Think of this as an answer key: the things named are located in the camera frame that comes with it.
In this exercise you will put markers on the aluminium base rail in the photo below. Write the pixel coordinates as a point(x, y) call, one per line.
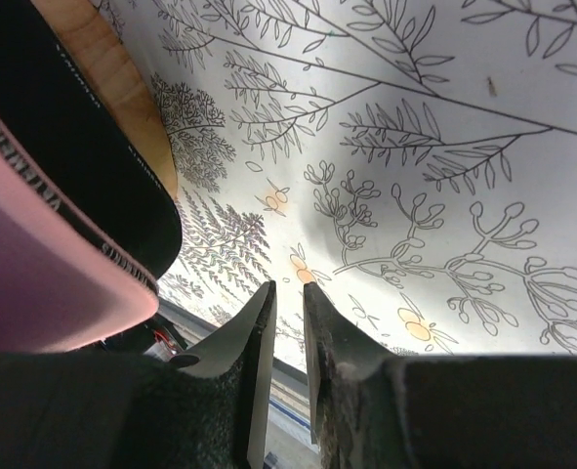
point(271, 398)

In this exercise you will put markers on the pink cap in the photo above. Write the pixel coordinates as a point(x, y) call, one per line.
point(86, 287)

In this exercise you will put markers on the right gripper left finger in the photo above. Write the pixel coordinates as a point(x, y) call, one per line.
point(107, 410)

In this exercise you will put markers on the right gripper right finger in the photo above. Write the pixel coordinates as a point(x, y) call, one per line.
point(372, 408)

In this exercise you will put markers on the wooden hat stand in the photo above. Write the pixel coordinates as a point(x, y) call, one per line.
point(109, 69)

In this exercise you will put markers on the black baseball cap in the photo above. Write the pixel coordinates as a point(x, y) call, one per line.
point(50, 107)

